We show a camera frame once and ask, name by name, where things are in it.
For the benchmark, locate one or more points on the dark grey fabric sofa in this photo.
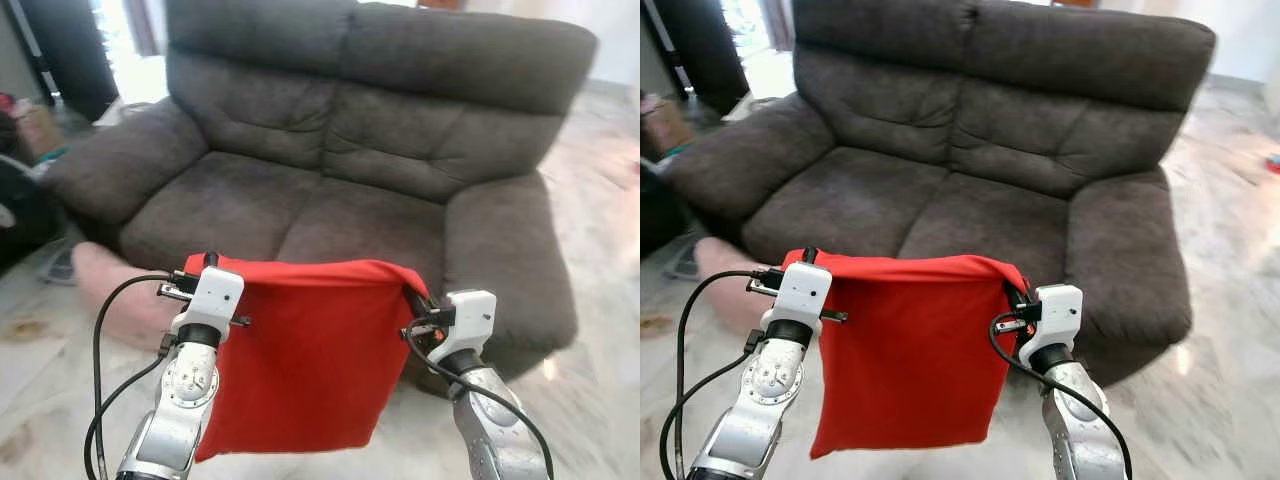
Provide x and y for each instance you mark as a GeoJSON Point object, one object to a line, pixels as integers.
{"type": "Point", "coordinates": [950, 130]}
{"type": "Point", "coordinates": [330, 130]}

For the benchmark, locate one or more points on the brown cardboard box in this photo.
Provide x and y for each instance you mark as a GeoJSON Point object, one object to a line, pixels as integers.
{"type": "Point", "coordinates": [668, 125]}
{"type": "Point", "coordinates": [40, 130]}

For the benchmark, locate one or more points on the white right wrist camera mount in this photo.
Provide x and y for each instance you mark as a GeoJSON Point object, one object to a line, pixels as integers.
{"type": "Point", "coordinates": [1058, 312]}
{"type": "Point", "coordinates": [470, 320]}

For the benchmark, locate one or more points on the dark tall cabinet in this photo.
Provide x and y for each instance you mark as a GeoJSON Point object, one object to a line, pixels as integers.
{"type": "Point", "coordinates": [75, 50]}
{"type": "Point", "coordinates": [705, 50]}

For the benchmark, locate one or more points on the black bag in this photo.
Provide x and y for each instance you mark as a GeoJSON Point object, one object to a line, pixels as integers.
{"type": "Point", "coordinates": [25, 215]}
{"type": "Point", "coordinates": [660, 215]}

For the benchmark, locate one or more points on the grey sandal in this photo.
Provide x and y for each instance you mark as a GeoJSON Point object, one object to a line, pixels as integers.
{"type": "Point", "coordinates": [685, 263]}
{"type": "Point", "coordinates": [60, 268]}

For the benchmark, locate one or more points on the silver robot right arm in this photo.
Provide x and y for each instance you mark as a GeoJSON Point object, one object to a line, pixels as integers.
{"type": "Point", "coordinates": [1080, 430]}
{"type": "Point", "coordinates": [490, 430]}

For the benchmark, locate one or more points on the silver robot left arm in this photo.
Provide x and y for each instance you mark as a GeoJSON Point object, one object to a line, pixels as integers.
{"type": "Point", "coordinates": [180, 410]}
{"type": "Point", "coordinates": [760, 400]}

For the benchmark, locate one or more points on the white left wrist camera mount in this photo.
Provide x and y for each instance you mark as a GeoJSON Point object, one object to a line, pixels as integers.
{"type": "Point", "coordinates": [218, 295]}
{"type": "Point", "coordinates": [808, 288]}

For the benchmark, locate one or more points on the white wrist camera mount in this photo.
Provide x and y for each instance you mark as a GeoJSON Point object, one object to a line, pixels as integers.
{"type": "Point", "coordinates": [218, 295]}
{"type": "Point", "coordinates": [1058, 312]}
{"type": "Point", "coordinates": [470, 320]}
{"type": "Point", "coordinates": [808, 288]}

